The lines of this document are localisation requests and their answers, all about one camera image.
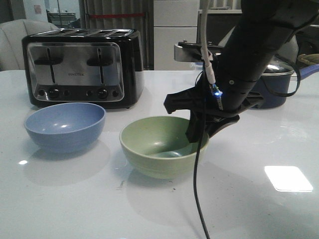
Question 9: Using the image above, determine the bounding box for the green bowl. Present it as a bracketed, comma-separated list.
[119, 116, 209, 179]

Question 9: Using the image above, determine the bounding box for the woven basket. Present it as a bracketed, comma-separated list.
[298, 53, 319, 66]

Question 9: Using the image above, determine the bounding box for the glass pot lid blue knob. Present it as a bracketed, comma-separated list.
[263, 55, 295, 76]

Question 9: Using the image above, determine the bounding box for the wrist camera silver mount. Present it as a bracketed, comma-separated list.
[173, 41, 225, 63]

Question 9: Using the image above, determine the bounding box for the dark blue saucepan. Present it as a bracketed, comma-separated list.
[252, 62, 319, 110]

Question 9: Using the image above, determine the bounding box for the grey chair left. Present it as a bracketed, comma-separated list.
[0, 19, 58, 71]

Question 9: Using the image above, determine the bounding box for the grey chair right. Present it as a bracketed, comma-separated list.
[219, 24, 299, 66]

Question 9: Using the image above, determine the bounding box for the white cable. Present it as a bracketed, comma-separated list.
[200, 0, 217, 84]

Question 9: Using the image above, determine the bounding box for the black cable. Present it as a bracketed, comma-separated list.
[193, 67, 212, 239]

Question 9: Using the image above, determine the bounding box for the black chrome four-slot toaster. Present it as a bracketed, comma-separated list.
[22, 28, 144, 109]

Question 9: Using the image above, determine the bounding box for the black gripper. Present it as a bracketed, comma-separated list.
[164, 72, 264, 143]

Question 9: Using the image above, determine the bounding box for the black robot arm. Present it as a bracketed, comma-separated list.
[164, 0, 319, 142]

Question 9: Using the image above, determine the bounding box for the white cabinet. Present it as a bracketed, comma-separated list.
[154, 0, 200, 71]

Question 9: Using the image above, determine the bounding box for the grey chair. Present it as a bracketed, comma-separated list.
[0, 19, 58, 71]
[219, 24, 299, 66]

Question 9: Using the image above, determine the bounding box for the blue bowl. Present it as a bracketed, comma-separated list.
[24, 103, 106, 153]

